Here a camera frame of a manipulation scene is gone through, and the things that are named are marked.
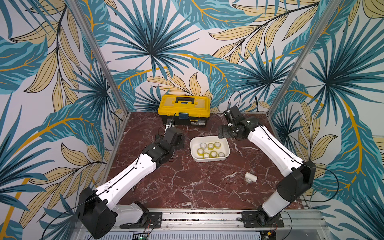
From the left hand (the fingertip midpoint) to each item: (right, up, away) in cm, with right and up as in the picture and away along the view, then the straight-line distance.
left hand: (171, 138), depth 78 cm
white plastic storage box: (+13, -6, +21) cm, 25 cm away
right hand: (+30, +3, +4) cm, 31 cm away
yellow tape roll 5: (+23, -12, +17) cm, 31 cm away
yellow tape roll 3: (+28, -6, +22) cm, 36 cm away
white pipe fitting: (+44, -23, +6) cm, 49 cm away
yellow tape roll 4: (+16, -11, +19) cm, 27 cm away
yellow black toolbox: (+7, +17, +22) cm, 29 cm away
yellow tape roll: (+18, -6, +22) cm, 30 cm away
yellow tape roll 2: (+23, -7, +22) cm, 33 cm away
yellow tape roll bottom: (+18, -13, +16) cm, 28 cm away
